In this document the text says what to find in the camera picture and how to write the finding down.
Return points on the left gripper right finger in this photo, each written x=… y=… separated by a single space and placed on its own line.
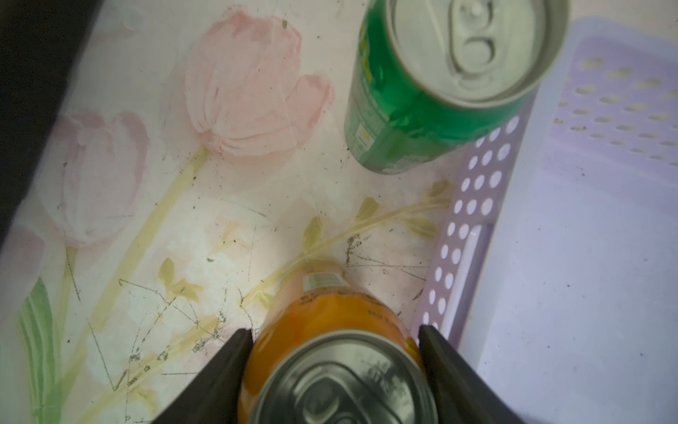
x=460 y=395

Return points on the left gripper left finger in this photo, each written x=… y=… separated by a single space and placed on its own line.
x=212 y=396

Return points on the orange soda can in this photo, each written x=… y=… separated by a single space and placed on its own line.
x=330 y=352

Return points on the purple perforated plastic basket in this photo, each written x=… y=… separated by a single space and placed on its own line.
x=555 y=274

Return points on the green soda can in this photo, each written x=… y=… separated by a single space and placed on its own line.
x=432 y=76

